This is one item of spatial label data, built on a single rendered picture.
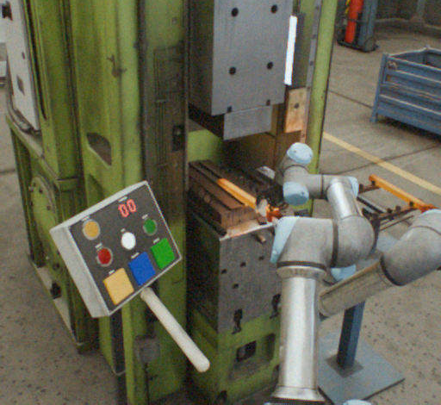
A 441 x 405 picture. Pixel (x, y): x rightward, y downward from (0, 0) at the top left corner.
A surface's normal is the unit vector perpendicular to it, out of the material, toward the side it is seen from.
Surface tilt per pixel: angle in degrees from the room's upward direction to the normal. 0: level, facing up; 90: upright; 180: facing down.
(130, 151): 90
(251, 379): 90
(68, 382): 0
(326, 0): 90
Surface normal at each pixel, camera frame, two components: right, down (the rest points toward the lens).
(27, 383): 0.03, -0.88
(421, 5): -0.85, 0.22
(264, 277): 0.53, 0.41
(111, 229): 0.74, -0.20
